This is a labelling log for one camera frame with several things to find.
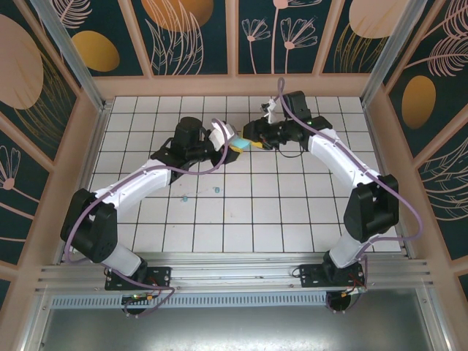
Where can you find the blue earbud charging case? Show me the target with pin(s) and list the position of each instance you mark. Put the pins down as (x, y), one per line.
(241, 143)

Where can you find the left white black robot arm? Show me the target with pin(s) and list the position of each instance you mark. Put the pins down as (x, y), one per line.
(139, 186)

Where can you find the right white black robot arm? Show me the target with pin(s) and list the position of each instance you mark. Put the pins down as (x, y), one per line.
(329, 153)

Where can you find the grey metal sheet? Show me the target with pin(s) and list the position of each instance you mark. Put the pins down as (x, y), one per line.
(234, 329)

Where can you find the aluminium corner post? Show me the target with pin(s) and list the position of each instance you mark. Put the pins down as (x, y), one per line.
(391, 51)
(69, 51)

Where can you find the aluminium mounting rail frame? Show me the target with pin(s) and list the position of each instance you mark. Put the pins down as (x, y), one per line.
(234, 272)

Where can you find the aluminium side rail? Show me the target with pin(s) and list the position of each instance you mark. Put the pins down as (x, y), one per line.
(406, 245)
(78, 204)

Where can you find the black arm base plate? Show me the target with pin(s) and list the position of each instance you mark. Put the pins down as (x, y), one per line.
(311, 274)
(161, 276)

